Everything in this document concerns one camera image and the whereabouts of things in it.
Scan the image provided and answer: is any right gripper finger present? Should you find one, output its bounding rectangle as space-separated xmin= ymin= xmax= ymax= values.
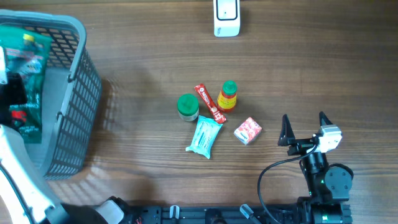
xmin=277 ymin=114 xmax=295 ymax=146
xmin=319 ymin=111 xmax=333 ymax=126

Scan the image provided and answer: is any red white small carton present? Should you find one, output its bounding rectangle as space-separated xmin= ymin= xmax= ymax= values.
xmin=234 ymin=117 xmax=262 ymax=145

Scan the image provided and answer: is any green snack bag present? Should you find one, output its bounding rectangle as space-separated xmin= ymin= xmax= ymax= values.
xmin=1 ymin=26 xmax=52 ymax=144

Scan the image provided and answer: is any red coffee stick sachet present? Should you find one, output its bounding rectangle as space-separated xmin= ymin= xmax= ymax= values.
xmin=194 ymin=83 xmax=226 ymax=124

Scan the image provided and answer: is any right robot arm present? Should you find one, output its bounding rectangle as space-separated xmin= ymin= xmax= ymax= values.
xmin=278 ymin=111 xmax=354 ymax=224

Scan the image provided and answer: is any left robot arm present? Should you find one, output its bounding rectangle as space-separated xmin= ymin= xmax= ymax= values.
xmin=1 ymin=72 xmax=123 ymax=223

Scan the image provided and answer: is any white barcode scanner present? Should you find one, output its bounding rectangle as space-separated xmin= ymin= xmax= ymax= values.
xmin=213 ymin=0 xmax=241 ymax=37

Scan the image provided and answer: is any grey plastic basket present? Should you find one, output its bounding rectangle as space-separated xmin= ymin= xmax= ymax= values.
xmin=1 ymin=9 xmax=102 ymax=180

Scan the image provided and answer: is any red sauce bottle green cap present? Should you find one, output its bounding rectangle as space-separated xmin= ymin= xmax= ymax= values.
xmin=217 ymin=80 xmax=237 ymax=113

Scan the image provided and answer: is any light blue wipes pack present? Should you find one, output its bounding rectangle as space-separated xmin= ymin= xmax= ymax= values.
xmin=185 ymin=115 xmax=222 ymax=159

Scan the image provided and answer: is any green lid jar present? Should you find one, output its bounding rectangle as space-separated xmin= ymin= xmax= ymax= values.
xmin=177 ymin=93 xmax=199 ymax=122

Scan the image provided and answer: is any black right camera cable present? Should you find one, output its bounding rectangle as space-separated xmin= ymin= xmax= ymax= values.
xmin=257 ymin=142 xmax=320 ymax=224

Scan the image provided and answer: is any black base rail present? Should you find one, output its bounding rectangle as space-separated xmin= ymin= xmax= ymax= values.
xmin=108 ymin=196 xmax=353 ymax=224

